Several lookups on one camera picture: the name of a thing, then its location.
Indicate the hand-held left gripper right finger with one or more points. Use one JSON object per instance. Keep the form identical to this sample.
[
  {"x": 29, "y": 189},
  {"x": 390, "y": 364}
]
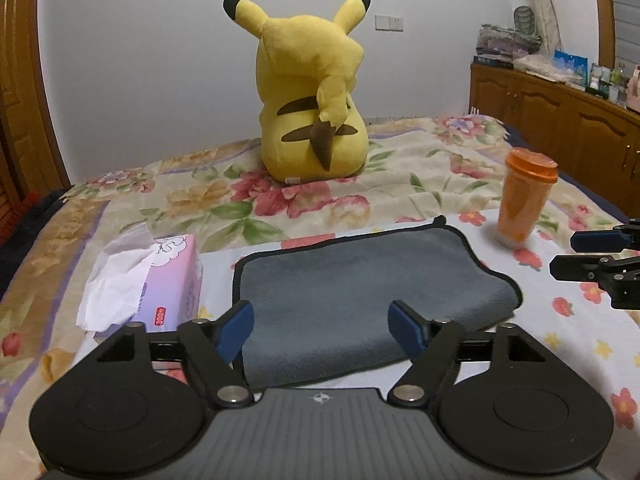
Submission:
[{"x": 403, "y": 331}]

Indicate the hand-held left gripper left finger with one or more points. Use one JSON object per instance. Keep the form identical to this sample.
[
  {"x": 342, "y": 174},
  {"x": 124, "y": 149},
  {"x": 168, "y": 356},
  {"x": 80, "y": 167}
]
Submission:
[{"x": 238, "y": 331}]

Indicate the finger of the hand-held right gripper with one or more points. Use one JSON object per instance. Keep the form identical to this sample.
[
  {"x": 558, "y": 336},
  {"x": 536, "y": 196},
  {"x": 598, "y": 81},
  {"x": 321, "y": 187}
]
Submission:
[
  {"x": 590, "y": 241},
  {"x": 575, "y": 267}
]

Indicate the grey towel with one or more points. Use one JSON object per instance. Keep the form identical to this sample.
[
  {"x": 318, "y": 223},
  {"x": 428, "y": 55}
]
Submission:
[{"x": 350, "y": 285}]

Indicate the orange plastic cup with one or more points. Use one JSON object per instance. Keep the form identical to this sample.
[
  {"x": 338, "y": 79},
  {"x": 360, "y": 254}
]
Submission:
[{"x": 525, "y": 200}]

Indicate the pink tissue box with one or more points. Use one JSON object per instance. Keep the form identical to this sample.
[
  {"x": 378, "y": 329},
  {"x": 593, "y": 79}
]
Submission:
[{"x": 165, "y": 290}]

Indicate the floral blanket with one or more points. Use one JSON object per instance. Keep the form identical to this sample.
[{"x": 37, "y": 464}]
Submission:
[{"x": 210, "y": 205}]

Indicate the wooden sideboard cabinet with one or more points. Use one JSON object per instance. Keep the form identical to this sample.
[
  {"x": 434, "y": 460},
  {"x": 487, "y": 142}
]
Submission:
[{"x": 560, "y": 115}]

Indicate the group of small bottles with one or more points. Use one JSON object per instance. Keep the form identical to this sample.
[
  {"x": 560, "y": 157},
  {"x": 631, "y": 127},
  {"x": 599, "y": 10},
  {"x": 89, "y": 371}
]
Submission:
[{"x": 607, "y": 82}]

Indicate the blue picture box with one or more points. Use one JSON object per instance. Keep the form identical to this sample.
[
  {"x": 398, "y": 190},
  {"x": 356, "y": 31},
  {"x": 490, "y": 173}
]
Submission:
[{"x": 571, "y": 67}]

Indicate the stack of folded cloths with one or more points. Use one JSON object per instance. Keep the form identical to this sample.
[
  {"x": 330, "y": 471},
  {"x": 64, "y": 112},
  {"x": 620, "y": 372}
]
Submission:
[{"x": 502, "y": 45}]

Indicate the green ribbed vase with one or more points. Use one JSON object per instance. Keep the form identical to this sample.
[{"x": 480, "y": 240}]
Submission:
[{"x": 526, "y": 19}]

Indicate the yellow plush toy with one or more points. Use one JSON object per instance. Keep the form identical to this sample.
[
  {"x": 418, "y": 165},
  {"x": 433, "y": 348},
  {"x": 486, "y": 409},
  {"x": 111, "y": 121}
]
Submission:
[{"x": 305, "y": 100}]

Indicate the pale lace curtain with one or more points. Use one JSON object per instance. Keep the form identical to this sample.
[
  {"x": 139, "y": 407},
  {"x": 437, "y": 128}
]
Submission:
[{"x": 542, "y": 5}]

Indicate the wooden wardrobe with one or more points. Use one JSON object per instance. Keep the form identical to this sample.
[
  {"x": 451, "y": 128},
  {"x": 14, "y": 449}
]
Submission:
[{"x": 25, "y": 85}]

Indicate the wooden door frame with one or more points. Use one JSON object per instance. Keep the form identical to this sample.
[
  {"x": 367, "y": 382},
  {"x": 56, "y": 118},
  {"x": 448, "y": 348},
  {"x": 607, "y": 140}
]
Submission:
[{"x": 602, "y": 10}]

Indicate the white wall switch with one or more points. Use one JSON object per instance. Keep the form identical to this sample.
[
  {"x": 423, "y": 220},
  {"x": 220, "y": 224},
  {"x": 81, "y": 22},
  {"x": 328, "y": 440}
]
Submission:
[{"x": 389, "y": 23}]

